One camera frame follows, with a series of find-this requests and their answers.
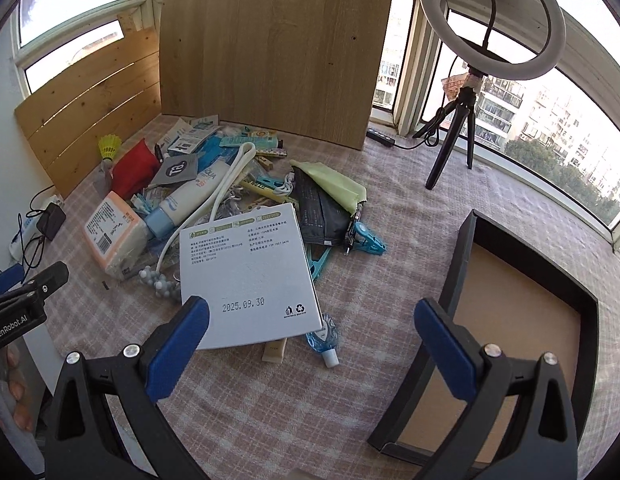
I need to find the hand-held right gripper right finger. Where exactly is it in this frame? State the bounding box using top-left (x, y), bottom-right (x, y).
top-left (414, 298), bottom-right (593, 480)

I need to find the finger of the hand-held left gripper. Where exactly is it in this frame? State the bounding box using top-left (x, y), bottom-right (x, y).
top-left (0, 264), bottom-right (27, 301)
top-left (17, 261), bottom-right (71, 311)

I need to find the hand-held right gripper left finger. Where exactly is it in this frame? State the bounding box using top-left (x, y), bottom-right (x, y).
top-left (44, 295), bottom-right (211, 480)

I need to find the black cardboard box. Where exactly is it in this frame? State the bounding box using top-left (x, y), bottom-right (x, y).
top-left (367, 209), bottom-right (599, 471)

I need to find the white printed box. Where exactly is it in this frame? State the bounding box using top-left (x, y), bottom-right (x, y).
top-left (179, 202), bottom-right (325, 352)

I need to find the black packet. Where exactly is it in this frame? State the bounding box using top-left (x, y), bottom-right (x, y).
top-left (290, 166), bottom-right (353, 248)

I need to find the light green cloth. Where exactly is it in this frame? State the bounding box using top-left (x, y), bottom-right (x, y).
top-left (290, 160), bottom-right (368, 211)

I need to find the person's left hand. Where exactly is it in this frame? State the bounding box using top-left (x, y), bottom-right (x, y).
top-left (0, 345), bottom-right (38, 433)

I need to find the black power adapter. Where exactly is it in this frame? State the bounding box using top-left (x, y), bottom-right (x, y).
top-left (37, 202), bottom-right (67, 241)

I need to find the orange white tissue pack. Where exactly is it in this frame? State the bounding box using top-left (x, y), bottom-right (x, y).
top-left (84, 191), bottom-right (152, 281)

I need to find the small beige bar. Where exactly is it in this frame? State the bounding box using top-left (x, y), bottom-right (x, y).
top-left (261, 337), bottom-right (288, 362)

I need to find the small blue liquid bottle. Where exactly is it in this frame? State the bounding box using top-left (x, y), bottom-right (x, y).
top-left (305, 312), bottom-right (341, 368)

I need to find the blue clothes peg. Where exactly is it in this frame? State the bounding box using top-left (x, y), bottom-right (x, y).
top-left (347, 220), bottom-right (388, 256)

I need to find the red pouch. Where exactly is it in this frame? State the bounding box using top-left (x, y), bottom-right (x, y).
top-left (110, 139), bottom-right (161, 201)

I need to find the white tube blue cap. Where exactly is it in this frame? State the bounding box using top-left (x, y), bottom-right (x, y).
top-left (144, 160), bottom-right (231, 238)

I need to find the yellow shuttlecock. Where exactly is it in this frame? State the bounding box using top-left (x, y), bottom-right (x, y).
top-left (97, 134), bottom-right (123, 166)

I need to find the yellow strip packet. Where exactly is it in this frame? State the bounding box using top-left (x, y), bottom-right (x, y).
top-left (238, 177), bottom-right (291, 203)

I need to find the dark grey square card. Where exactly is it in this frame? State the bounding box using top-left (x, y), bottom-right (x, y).
top-left (149, 152), bottom-right (199, 187)

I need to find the pine slat board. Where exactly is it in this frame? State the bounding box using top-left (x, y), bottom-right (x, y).
top-left (14, 12), bottom-right (163, 200)

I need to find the blue long packet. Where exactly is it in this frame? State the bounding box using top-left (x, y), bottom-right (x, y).
top-left (195, 135), bottom-right (231, 173)

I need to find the blue white card packet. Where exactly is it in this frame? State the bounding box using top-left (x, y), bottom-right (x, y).
top-left (166, 119), bottom-right (221, 156)

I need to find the pink paper tag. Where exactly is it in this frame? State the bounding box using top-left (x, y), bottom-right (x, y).
top-left (442, 72), bottom-right (473, 101)

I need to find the large light wooden board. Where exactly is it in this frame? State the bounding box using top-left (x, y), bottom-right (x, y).
top-left (159, 0), bottom-right (399, 151)

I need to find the white bead string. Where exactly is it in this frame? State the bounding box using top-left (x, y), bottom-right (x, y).
top-left (138, 266), bottom-right (183, 303)

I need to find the white ring light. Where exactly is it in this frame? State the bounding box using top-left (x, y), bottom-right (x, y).
top-left (420, 0), bottom-right (565, 81)

